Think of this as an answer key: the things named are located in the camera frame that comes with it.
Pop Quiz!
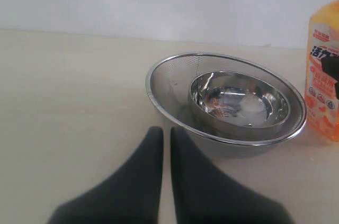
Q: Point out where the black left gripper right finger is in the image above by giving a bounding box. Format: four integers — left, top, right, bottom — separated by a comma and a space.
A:
171, 127, 293, 223

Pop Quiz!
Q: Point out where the small stainless steel bowl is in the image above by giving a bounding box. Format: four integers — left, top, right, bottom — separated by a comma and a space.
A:
188, 71, 290, 130

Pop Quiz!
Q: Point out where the steel mesh colander bowl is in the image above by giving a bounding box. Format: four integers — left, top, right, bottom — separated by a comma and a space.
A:
145, 52, 307, 158

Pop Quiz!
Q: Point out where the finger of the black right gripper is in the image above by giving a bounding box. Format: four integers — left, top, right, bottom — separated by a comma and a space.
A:
321, 57, 339, 99

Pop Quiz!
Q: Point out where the orange pump soap bottle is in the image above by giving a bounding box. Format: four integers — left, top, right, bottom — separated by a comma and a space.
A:
305, 0, 338, 141

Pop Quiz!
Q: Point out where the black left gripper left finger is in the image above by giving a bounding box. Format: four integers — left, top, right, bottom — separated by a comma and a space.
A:
48, 127, 163, 223

